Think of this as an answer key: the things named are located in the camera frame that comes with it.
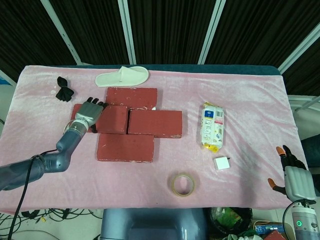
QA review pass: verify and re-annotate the black tied cloth bundle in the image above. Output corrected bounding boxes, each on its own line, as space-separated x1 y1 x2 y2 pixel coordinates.
55 76 75 103

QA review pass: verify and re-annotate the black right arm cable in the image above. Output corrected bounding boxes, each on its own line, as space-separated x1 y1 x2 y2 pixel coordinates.
281 201 305 235

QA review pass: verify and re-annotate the white metal rack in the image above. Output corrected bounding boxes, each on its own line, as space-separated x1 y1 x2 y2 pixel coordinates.
287 94 320 112

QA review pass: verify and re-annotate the pink velvet table cloth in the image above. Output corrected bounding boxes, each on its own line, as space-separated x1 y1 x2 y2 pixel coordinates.
0 64 309 216

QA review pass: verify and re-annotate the white slipper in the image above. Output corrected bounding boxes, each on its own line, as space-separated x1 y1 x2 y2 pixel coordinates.
94 65 150 88

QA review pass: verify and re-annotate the dark blue chair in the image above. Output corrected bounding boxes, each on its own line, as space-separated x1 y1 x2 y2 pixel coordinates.
300 134 320 169

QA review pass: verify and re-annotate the white charger plug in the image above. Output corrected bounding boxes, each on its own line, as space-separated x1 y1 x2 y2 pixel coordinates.
213 156 232 171

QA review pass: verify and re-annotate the red brick with white chips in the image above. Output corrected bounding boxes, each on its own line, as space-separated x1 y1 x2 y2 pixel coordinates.
104 86 159 111

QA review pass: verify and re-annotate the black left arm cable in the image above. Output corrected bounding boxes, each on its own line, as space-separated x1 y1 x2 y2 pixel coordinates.
6 149 59 240

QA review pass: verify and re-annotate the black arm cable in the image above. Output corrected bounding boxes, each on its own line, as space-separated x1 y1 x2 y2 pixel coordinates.
281 201 305 235
6 149 59 240

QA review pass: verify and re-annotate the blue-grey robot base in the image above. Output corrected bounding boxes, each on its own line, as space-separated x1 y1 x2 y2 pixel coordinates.
100 207 208 240

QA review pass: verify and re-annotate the blue printed box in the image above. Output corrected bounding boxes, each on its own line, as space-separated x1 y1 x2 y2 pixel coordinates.
254 222 285 235

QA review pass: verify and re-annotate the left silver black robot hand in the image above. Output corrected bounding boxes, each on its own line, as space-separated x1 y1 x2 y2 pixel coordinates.
73 97 109 134

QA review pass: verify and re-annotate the clear tape roll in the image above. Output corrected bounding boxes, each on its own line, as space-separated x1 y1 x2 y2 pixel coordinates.
167 172 201 198

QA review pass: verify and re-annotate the white partition post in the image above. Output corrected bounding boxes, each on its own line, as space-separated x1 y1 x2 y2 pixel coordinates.
40 0 82 65
199 0 227 65
118 0 137 65
278 23 320 74

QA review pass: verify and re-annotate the white yellow wet wipes pack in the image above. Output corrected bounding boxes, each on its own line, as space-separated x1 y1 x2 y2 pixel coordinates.
200 101 225 153

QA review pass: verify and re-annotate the floor cable bundle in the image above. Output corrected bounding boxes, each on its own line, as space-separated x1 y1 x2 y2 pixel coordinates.
0 207 104 237

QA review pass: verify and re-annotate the black trash bin with bag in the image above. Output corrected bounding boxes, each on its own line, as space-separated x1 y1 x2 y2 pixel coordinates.
209 206 253 237

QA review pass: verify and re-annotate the blue white sign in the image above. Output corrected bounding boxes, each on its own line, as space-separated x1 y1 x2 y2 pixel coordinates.
0 69 15 87

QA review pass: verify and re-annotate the red box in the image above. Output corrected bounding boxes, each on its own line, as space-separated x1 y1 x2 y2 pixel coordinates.
265 230 286 240

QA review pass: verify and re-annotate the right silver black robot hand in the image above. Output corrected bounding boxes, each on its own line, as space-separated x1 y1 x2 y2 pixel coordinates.
267 144 317 202

